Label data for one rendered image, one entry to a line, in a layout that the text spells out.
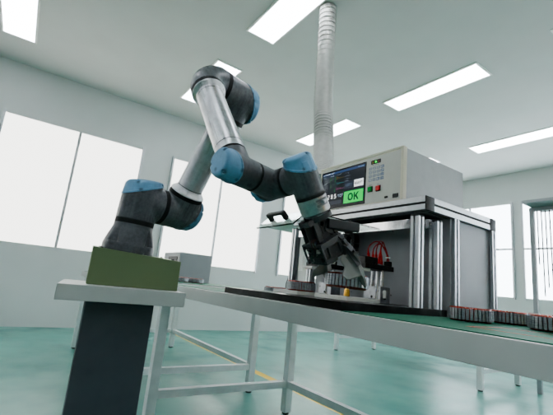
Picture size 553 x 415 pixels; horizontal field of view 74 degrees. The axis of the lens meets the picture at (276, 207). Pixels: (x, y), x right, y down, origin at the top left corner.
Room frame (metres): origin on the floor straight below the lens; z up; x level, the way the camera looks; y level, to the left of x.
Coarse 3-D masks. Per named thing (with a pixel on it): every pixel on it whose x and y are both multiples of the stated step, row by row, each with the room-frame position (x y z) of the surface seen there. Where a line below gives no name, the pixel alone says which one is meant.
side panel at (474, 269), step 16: (464, 224) 1.26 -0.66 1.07; (464, 240) 1.26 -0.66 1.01; (480, 240) 1.32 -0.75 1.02; (464, 256) 1.26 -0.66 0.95; (480, 256) 1.32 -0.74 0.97; (464, 272) 1.26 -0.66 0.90; (480, 272) 1.31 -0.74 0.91; (496, 272) 1.35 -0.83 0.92; (464, 288) 1.26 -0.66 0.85; (480, 288) 1.31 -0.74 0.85; (496, 288) 1.35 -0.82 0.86; (464, 304) 1.26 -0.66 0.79; (480, 304) 1.31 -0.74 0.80; (496, 304) 1.35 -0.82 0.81
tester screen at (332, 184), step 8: (352, 168) 1.42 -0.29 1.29; (360, 168) 1.38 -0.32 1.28; (328, 176) 1.54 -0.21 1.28; (336, 176) 1.50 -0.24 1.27; (344, 176) 1.46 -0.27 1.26; (352, 176) 1.42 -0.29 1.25; (360, 176) 1.38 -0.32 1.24; (328, 184) 1.54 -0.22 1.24; (336, 184) 1.50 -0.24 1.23; (344, 184) 1.46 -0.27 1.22; (328, 192) 1.53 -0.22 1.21; (336, 192) 1.49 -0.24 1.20; (328, 200) 1.53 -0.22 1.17
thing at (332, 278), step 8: (328, 272) 0.95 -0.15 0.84; (336, 272) 0.93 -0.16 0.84; (328, 280) 0.94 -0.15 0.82; (336, 280) 0.92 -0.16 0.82; (344, 280) 0.91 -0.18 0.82; (352, 280) 0.91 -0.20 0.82; (368, 280) 0.94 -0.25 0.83; (352, 288) 0.92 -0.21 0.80; (360, 288) 0.92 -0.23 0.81; (368, 288) 0.94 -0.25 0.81
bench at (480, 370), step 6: (336, 336) 5.40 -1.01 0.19; (342, 336) 5.46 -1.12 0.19; (348, 336) 5.53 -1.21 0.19; (336, 342) 5.40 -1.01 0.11; (372, 342) 5.85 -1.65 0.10; (336, 348) 5.40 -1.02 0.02; (372, 348) 5.85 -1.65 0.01; (480, 366) 3.76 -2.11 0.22; (480, 372) 3.76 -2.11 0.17; (486, 372) 3.81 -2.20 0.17; (492, 372) 3.87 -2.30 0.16; (480, 378) 3.76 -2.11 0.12; (516, 378) 4.20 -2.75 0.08; (480, 384) 3.76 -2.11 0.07; (516, 384) 4.20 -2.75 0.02; (480, 390) 3.76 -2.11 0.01
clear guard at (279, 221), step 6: (276, 216) 1.43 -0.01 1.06; (294, 216) 1.31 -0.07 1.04; (300, 216) 1.27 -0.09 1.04; (264, 222) 1.45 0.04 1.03; (270, 222) 1.40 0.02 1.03; (276, 222) 1.36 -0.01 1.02; (282, 222) 1.32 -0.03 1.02; (288, 222) 1.28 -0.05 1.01; (294, 222) 1.25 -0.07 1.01; (258, 228) 1.44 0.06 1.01
